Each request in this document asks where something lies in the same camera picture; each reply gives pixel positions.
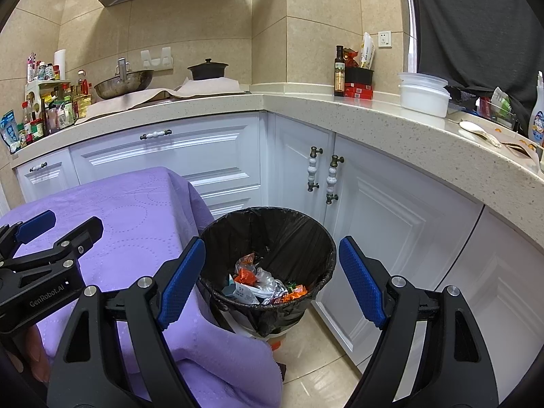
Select silver foil wrapper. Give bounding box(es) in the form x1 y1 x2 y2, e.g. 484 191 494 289
261 285 287 305

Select dark olive oil bottle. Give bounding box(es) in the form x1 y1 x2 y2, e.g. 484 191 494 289
334 45 346 97

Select white paper towel roll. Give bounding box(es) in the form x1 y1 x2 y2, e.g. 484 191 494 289
53 49 67 81

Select white and yellow packet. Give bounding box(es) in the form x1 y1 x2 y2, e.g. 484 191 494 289
359 32 377 69

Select clear plastic wrap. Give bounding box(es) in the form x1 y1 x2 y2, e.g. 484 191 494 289
253 268 277 290

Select blue and white sachet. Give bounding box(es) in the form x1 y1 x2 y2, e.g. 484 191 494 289
223 275 260 304

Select blue snack bag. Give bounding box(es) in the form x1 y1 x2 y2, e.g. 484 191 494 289
0 110 22 154

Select red box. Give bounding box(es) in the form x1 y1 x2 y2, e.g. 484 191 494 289
344 83 374 99

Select white detergent bottle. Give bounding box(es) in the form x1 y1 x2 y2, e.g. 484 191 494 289
528 71 544 141

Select yellow cooking oil jug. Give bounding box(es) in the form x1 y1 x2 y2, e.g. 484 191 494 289
75 81 93 113

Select purple tablecloth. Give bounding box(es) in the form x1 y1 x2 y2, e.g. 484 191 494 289
0 166 283 408

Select cluster of condiment bottles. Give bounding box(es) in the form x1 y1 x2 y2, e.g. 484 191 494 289
17 51 92 145

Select white spice rack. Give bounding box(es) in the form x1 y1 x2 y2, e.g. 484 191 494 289
24 79 71 132

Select trash bin with black liner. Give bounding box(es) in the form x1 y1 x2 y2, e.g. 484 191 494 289
198 206 337 341

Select black pot with lid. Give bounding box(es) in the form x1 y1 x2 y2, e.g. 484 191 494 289
187 58 229 81

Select deep white plastic tub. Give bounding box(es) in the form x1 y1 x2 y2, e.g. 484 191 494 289
399 85 451 118

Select metal wok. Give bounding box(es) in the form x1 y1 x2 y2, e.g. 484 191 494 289
93 57 154 100

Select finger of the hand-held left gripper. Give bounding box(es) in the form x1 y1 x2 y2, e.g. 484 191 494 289
0 210 57 260
0 216 104 283

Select person's left hand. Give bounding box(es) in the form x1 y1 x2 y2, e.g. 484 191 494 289
6 323 51 385

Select beige stove cover cloth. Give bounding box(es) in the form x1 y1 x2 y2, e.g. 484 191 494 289
83 77 247 115

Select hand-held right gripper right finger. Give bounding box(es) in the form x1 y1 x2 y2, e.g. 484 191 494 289
339 236 500 408

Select upright ceramic cabinet handle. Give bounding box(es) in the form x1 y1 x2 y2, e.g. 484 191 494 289
326 155 345 205
307 147 324 192

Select white rice spoon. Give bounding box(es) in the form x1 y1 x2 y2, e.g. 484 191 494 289
459 121 502 149

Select clear box of packets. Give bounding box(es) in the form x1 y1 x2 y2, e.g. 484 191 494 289
476 87 518 130

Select white wall hooks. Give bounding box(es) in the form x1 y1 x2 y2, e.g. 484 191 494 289
141 47 173 69

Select shallow white plastic tub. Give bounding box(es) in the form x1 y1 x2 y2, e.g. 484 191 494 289
398 72 448 91

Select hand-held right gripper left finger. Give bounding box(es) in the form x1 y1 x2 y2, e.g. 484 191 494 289
47 237 207 408

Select black holder box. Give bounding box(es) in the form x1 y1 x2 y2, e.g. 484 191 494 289
345 67 375 86

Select dark grey cloth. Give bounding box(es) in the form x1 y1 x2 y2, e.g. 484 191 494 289
408 0 544 113

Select white kitchen cabinet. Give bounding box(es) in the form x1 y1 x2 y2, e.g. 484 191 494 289
13 110 544 408

